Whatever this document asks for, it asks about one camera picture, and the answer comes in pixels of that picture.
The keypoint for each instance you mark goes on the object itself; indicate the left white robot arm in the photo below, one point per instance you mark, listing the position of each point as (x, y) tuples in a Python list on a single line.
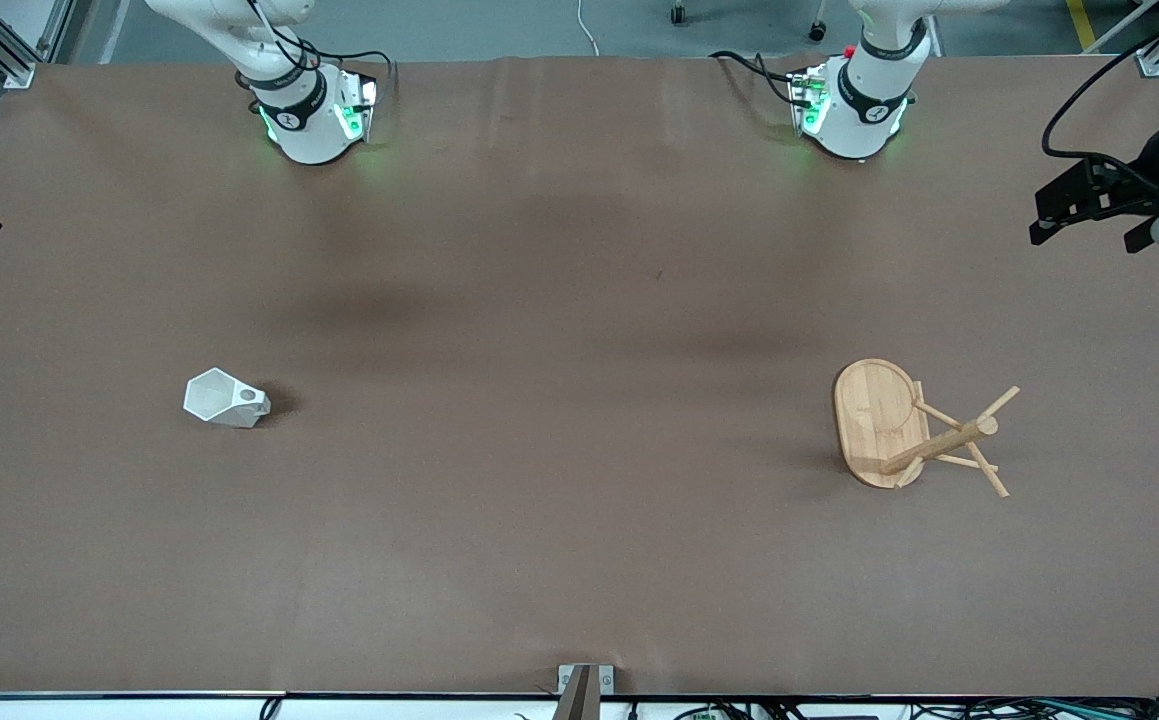
[(864, 100)]

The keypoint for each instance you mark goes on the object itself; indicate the grey metal camera bracket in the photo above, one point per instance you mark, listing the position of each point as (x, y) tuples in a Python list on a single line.
[(584, 690)]

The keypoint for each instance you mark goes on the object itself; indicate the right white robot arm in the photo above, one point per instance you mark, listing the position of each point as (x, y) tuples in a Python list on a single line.
[(309, 110)]

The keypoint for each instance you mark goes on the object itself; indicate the wooden cup rack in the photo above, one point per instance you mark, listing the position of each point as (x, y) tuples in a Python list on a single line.
[(877, 420)]

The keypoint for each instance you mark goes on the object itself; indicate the white faceted cup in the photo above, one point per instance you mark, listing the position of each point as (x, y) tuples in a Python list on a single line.
[(211, 398)]

